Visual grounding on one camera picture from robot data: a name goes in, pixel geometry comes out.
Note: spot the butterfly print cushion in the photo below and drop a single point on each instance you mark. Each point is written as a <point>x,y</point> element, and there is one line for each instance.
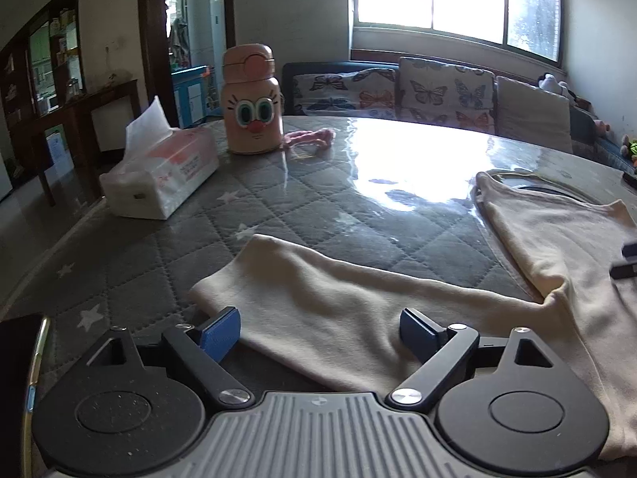
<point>343,92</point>
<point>445,92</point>

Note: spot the pink cartoon face bottle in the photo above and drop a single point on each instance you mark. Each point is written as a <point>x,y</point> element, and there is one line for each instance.
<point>251,109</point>

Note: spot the dark blue sofa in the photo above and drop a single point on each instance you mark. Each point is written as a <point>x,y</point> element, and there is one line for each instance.
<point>582,129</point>

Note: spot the plain beige cushion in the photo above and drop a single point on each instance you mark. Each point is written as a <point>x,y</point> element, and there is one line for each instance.
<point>532,114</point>

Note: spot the black round induction cooktop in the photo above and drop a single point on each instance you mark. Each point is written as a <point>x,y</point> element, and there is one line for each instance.
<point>552,190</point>

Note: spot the black white plush toy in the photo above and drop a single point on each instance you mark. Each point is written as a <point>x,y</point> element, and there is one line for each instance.
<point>550,83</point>

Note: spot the blue cabinet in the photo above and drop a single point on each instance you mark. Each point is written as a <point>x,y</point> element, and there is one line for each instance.
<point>191,94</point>

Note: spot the dark wooden side table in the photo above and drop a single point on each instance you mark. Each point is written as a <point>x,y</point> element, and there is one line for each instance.
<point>74,109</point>

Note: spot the green plush toy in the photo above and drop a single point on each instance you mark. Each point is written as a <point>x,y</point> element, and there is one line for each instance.
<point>632,148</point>

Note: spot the black remote control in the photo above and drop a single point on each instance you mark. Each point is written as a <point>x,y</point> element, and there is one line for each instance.
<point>631,178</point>

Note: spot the pink plush toy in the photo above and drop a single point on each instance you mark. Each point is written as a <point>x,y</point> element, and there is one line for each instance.
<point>600,127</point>

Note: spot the white pink tissue pack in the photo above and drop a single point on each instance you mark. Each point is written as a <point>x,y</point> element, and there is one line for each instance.
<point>164,174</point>

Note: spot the dark phone with gold edge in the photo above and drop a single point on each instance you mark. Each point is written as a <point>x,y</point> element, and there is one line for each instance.
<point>15,383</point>

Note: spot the dark wooden display cabinet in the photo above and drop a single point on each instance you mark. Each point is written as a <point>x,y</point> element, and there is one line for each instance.
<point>20,89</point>

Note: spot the beige long-sleeve shirt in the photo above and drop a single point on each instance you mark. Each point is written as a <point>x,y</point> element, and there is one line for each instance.
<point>323,298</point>

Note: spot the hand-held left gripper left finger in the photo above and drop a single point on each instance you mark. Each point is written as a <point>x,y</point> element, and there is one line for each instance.
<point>219,333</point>

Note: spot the dark wooden door frame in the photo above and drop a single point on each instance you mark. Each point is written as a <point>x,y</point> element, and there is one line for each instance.
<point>152,35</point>

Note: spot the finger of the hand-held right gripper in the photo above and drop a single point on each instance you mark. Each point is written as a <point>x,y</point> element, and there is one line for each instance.
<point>631,249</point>
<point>624,272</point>

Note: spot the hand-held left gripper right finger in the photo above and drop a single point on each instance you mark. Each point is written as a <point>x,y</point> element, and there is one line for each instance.
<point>415,333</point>

